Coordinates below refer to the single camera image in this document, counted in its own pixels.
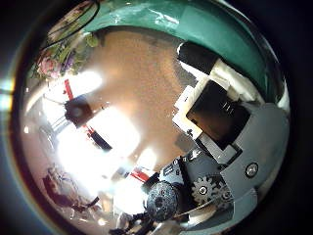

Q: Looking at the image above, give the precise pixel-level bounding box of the round beige table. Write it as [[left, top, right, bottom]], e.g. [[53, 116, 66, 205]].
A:
[[25, 27, 209, 184]]

